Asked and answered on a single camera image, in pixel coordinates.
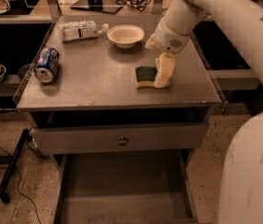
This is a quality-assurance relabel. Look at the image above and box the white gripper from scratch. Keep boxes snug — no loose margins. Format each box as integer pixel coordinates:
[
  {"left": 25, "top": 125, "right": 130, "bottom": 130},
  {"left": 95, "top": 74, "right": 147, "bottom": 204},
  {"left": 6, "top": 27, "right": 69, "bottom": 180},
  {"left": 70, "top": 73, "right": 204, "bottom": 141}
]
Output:
[{"left": 145, "top": 19, "right": 189, "bottom": 89}]

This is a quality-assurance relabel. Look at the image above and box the green and yellow sponge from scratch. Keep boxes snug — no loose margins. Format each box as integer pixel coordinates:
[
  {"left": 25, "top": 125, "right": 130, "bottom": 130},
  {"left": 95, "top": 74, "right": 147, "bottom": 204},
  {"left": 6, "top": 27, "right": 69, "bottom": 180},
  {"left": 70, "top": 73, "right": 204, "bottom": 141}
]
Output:
[{"left": 135, "top": 66, "right": 171, "bottom": 89}]

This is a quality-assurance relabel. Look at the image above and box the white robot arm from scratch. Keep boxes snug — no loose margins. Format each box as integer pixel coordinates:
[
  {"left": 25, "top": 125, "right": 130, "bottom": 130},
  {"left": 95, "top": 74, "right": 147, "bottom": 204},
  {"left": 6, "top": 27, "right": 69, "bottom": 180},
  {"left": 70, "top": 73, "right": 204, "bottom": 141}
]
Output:
[{"left": 146, "top": 0, "right": 263, "bottom": 224}]

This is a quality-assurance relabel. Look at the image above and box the grey top drawer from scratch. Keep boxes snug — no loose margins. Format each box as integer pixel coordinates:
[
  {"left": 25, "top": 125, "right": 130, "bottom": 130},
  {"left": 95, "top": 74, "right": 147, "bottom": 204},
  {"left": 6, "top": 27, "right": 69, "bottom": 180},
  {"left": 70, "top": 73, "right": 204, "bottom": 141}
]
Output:
[{"left": 31, "top": 122, "right": 208, "bottom": 155}]

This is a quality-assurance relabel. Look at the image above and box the round brass drawer knob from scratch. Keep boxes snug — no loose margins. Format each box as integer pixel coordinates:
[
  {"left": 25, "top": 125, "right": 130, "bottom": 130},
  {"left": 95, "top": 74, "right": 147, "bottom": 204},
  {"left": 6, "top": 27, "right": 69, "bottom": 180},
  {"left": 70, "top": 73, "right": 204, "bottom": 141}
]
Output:
[{"left": 118, "top": 136, "right": 128, "bottom": 147}]

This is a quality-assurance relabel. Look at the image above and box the grey drawer cabinet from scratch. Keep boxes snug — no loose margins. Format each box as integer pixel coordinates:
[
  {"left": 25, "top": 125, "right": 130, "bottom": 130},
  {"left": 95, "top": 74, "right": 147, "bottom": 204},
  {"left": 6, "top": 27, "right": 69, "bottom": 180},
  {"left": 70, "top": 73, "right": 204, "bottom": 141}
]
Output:
[{"left": 16, "top": 14, "right": 222, "bottom": 224}]

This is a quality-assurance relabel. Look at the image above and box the grey open middle drawer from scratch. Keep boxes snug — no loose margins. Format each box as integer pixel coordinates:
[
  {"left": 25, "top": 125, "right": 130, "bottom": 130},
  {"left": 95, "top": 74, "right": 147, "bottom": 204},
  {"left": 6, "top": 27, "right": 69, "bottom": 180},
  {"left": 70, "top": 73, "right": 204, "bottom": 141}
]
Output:
[{"left": 49, "top": 150, "right": 199, "bottom": 224}]

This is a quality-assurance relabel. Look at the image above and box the white paper bowl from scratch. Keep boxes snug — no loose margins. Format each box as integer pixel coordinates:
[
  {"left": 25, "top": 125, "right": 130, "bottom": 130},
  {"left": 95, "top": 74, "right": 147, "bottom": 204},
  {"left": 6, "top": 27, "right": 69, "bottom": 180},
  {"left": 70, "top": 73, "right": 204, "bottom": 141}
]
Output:
[{"left": 107, "top": 25, "right": 145, "bottom": 49}]

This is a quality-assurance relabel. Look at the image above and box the black monitor stand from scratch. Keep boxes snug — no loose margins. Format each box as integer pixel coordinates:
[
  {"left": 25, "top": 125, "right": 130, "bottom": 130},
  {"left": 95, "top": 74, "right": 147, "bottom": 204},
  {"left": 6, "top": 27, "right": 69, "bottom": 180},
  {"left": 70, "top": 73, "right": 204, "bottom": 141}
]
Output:
[{"left": 70, "top": 0, "right": 123, "bottom": 14}]

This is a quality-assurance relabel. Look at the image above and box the clear plastic water bottle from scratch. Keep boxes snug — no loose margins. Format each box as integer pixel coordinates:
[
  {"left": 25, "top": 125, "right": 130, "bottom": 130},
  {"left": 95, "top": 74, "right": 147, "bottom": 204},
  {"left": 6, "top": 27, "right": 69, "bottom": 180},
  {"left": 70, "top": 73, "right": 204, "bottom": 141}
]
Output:
[{"left": 58, "top": 21, "right": 109, "bottom": 41}]

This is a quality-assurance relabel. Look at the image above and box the blue soda can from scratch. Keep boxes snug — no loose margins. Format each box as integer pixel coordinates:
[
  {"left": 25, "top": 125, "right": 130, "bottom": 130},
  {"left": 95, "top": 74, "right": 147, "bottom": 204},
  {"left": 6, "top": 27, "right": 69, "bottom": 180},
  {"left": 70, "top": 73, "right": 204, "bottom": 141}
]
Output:
[{"left": 35, "top": 47, "right": 60, "bottom": 83}]

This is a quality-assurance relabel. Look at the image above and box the black bar on floor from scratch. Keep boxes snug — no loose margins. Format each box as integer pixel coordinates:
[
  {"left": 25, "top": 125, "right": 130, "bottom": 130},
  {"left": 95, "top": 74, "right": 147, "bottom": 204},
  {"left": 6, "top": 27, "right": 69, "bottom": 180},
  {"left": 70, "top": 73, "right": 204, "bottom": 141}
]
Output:
[{"left": 0, "top": 129, "right": 29, "bottom": 203}]

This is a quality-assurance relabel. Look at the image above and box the black floor cable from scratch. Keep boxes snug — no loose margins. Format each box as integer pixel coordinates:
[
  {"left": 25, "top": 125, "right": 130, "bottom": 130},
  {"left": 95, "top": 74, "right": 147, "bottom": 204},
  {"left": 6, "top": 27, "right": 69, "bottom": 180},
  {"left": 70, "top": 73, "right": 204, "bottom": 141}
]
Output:
[{"left": 0, "top": 119, "right": 43, "bottom": 224}]

